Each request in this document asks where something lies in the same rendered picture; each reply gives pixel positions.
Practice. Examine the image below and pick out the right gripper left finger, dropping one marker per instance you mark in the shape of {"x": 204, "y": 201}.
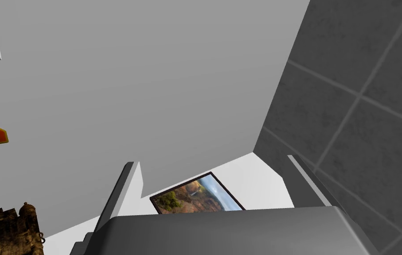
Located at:
{"x": 124, "y": 194}

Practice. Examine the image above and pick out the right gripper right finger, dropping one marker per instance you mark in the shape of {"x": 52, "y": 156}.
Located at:
{"x": 305, "y": 187}

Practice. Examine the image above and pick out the framed landscape picture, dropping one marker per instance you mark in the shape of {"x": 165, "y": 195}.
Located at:
{"x": 198, "y": 196}

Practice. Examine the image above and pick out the brown carved statue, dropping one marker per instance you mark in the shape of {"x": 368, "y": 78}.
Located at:
{"x": 11, "y": 230}

